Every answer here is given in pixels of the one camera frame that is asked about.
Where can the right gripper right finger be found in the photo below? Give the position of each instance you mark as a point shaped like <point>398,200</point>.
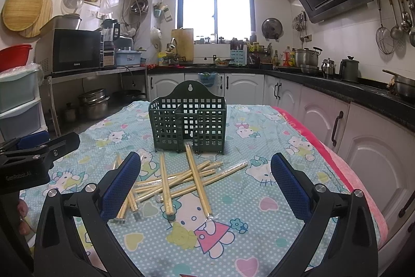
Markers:
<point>338,237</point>

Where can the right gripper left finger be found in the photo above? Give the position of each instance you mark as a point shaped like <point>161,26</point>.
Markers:
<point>58,248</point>

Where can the person left hand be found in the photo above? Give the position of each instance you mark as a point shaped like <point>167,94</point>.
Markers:
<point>24,228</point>

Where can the plastic drawer unit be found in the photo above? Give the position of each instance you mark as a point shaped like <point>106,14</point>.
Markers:
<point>21,109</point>

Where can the pink blanket edge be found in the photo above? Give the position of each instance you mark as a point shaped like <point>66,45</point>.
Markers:
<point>347,176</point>

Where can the stacked steel pots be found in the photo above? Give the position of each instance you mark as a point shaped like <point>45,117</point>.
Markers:
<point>94,104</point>

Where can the red plastic basin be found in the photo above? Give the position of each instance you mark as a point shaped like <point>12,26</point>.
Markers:
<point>14,56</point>

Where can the hello kitty tablecloth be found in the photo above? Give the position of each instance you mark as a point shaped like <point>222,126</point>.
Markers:
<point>237,224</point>

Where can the black microwave oven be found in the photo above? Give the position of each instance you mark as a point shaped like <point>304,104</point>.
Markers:
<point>65,50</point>

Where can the blue dish rack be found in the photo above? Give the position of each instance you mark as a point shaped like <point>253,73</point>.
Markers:
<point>128,58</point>

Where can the round bamboo tray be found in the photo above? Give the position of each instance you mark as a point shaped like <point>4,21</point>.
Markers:
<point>18,15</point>

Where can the black blender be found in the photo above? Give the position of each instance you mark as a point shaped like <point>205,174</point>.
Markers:
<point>111,33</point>

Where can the green plastic utensil basket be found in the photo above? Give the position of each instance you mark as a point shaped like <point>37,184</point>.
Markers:
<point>189,114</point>

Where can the dark metal kettle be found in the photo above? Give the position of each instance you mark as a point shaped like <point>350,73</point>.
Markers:
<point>349,69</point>

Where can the small steel teapot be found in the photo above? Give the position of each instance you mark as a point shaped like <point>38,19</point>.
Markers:
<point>328,68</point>

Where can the stainless steel stock pot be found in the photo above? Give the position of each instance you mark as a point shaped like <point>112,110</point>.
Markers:
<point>307,56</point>

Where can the blue hanging basket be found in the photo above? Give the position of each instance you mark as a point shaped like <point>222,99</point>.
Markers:
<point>208,79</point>

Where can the wooden cutting board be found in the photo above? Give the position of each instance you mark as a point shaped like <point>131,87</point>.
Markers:
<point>184,43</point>

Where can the hanging steel ladle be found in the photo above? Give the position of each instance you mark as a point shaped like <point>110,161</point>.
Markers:
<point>396,32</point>

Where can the hanging pot lid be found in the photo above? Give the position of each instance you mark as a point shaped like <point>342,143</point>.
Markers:
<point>272,29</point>

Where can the hanging wire skimmer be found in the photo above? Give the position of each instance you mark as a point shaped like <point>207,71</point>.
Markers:
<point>384,41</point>

